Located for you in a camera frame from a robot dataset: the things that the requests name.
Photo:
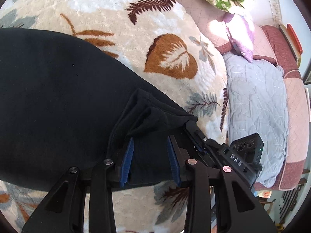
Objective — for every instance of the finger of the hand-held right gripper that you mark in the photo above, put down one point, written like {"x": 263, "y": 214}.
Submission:
{"x": 195, "y": 134}

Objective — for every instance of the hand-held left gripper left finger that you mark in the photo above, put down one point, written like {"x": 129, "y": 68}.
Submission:
{"x": 127, "y": 160}

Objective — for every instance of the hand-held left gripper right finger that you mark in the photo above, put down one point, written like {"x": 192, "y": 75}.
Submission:
{"x": 172, "y": 162}

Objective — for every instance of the black pants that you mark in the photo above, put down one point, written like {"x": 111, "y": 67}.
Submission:
{"x": 60, "y": 102}

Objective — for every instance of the grey quilted blanket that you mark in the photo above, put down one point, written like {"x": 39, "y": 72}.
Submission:
{"x": 255, "y": 97}

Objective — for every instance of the black metal railing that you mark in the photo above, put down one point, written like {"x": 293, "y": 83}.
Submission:
{"x": 289, "y": 199}

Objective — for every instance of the purple pillow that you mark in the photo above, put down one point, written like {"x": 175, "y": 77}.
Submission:
{"x": 243, "y": 36}

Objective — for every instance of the red book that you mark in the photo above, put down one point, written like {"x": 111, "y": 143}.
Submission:
{"x": 295, "y": 38}

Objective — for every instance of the leaf print fleece blanket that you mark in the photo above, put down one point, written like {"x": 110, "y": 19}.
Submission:
{"x": 158, "y": 17}

